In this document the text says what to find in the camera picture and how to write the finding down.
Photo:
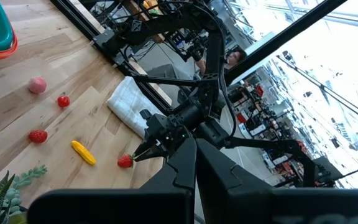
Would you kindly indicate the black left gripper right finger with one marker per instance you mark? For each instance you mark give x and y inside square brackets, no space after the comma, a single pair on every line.
[228,196]

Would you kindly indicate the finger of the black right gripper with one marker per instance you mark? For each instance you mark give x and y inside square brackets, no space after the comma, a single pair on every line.
[160,152]
[145,147]

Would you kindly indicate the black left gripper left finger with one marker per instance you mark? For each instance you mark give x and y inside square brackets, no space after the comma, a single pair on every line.
[172,193]

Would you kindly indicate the red toy strawberry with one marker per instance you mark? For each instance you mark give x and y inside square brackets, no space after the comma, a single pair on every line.
[125,161]

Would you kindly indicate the red toy tomato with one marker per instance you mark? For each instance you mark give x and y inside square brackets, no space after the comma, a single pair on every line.
[63,101]

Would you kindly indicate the red toy raspberry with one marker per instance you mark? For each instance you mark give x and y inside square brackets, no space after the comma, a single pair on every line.
[38,136]

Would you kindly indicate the pink toy peach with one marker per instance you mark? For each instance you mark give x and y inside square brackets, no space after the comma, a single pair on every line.
[37,85]

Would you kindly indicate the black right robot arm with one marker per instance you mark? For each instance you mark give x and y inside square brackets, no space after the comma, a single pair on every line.
[214,62]

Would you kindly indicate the white plaid towel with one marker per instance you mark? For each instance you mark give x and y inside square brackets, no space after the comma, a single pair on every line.
[126,102]

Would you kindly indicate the person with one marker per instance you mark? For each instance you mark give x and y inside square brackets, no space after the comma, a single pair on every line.
[233,59]

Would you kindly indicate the black rig support stand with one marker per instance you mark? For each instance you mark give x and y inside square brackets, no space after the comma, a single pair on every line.
[291,33]

